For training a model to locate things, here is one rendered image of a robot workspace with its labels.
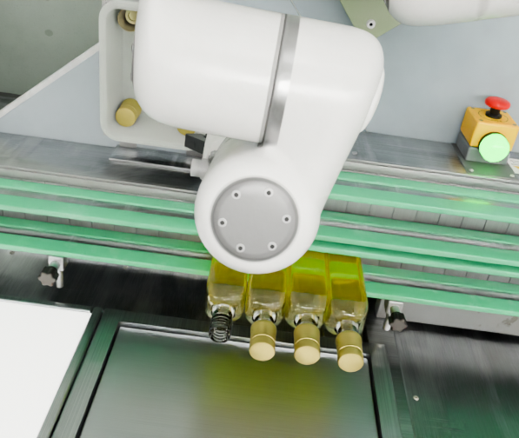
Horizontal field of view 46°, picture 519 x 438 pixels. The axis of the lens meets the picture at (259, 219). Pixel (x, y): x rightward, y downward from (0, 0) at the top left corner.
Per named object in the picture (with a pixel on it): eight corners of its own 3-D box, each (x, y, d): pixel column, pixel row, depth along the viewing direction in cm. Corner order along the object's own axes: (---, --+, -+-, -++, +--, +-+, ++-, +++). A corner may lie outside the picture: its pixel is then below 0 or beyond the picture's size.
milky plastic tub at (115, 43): (113, 119, 108) (99, 139, 100) (113, -14, 96) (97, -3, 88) (211, 132, 108) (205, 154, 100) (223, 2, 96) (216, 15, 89)
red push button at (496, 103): (483, 121, 98) (489, 101, 97) (477, 112, 102) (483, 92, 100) (508, 124, 98) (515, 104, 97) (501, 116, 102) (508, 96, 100)
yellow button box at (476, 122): (454, 142, 107) (464, 161, 100) (467, 102, 103) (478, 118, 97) (494, 148, 107) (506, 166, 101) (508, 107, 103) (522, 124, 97)
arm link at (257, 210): (222, -3, 31) (407, 33, 31) (235, 9, 41) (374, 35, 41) (181, 272, 35) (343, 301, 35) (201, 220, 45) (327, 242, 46)
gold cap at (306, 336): (291, 341, 84) (291, 363, 80) (295, 321, 82) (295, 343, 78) (317, 344, 84) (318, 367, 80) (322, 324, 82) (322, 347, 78)
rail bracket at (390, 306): (369, 297, 110) (377, 350, 98) (377, 267, 106) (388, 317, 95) (391, 301, 110) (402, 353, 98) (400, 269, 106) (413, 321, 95)
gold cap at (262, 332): (249, 337, 84) (247, 360, 80) (251, 317, 82) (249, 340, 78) (275, 340, 84) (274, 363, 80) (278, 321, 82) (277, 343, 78)
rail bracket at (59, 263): (63, 257, 109) (36, 305, 97) (61, 225, 105) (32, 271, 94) (85, 261, 109) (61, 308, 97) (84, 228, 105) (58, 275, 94)
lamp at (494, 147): (474, 155, 100) (478, 162, 97) (482, 129, 98) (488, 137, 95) (501, 158, 100) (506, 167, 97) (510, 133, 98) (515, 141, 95)
